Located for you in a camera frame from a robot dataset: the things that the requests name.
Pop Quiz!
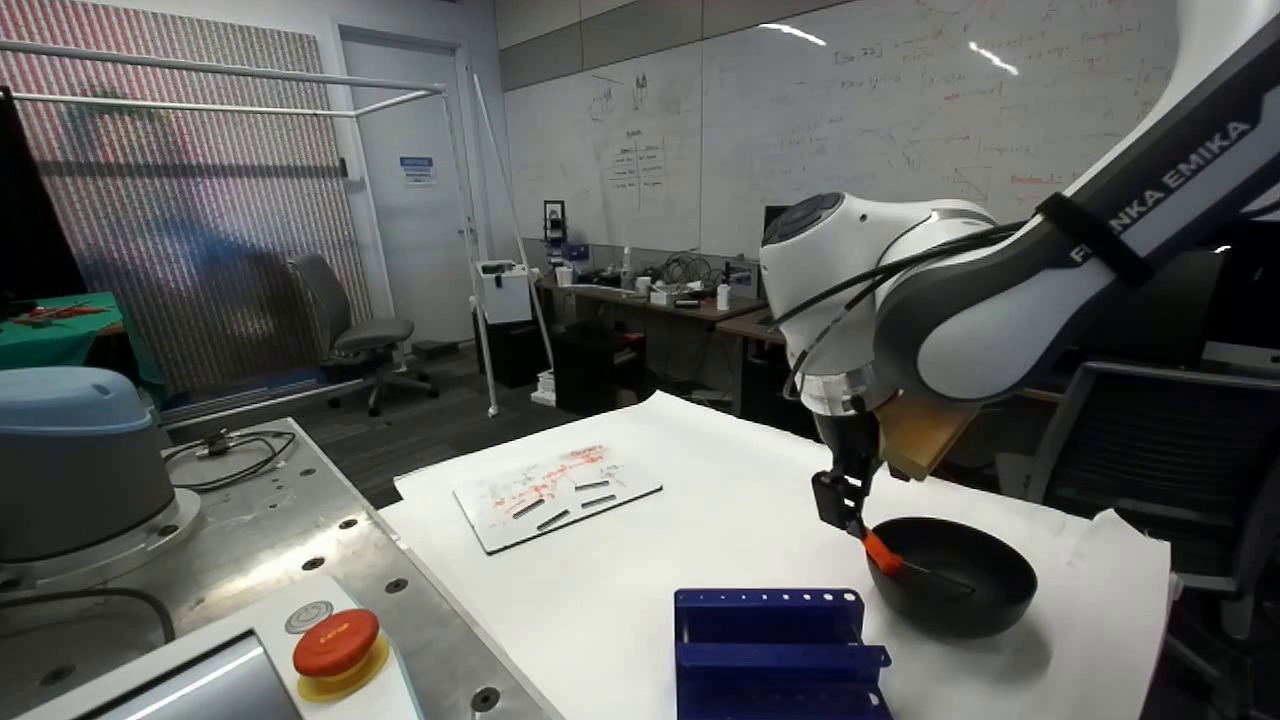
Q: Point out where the tan cardboard piece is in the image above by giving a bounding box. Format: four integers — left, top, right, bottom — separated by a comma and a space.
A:
873, 393, 989, 485

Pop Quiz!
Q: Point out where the grey office chair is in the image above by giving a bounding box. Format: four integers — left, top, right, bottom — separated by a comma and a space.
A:
283, 252, 443, 416

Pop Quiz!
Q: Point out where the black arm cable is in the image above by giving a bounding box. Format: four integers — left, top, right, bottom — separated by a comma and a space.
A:
771, 217, 1060, 409

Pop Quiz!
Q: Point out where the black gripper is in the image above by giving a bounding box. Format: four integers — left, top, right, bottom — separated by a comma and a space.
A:
814, 403, 884, 539

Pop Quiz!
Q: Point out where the red emergency stop button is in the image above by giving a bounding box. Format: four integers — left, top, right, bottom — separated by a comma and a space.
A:
290, 603, 388, 699

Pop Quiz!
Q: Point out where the blue plastic tool rack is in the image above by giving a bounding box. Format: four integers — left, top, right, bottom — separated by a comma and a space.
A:
672, 584, 897, 720

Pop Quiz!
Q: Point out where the green cloth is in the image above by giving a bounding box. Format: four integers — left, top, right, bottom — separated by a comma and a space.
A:
0, 288, 133, 377

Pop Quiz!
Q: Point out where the white door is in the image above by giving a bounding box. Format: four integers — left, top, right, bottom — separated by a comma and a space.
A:
335, 23, 490, 349

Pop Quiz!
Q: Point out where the long wooden desk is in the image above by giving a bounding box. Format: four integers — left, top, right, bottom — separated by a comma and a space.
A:
536, 271, 792, 420

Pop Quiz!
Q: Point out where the grey metal base platform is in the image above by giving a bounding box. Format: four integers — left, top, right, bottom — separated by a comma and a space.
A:
0, 416, 566, 720

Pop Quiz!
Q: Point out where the black platform cable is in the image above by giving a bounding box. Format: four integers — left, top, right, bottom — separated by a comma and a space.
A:
155, 420, 300, 496

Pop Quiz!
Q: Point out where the grey teach pendant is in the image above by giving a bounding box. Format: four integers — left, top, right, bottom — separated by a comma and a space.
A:
18, 571, 431, 720

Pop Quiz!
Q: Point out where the black mesh chair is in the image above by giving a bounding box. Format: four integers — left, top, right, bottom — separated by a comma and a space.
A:
1023, 357, 1280, 720

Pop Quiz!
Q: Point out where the translucent plastic curtain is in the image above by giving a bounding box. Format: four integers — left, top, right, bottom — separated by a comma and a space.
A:
0, 0, 392, 403

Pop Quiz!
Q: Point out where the white paper table cover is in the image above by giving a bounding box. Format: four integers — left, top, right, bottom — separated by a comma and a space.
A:
375, 386, 1177, 720

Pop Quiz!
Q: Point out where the wall whiteboard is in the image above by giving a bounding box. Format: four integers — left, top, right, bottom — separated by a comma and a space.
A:
498, 0, 1192, 264

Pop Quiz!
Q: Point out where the black bowl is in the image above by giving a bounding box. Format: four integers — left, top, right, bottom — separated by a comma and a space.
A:
860, 516, 1040, 645

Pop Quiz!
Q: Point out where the printed picture sheet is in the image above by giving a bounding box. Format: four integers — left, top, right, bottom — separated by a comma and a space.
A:
452, 441, 669, 558

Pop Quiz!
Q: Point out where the grey robot base blue cap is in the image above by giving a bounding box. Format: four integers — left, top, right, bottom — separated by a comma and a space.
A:
0, 362, 205, 568

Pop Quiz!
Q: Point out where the white box unit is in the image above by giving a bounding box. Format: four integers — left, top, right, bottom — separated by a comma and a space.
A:
473, 255, 540, 326

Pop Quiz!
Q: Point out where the black desktop device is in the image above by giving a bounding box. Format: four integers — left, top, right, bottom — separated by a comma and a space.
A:
536, 194, 571, 252

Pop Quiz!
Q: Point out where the white pipe frame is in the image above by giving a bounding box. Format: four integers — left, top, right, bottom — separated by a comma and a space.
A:
0, 35, 452, 129

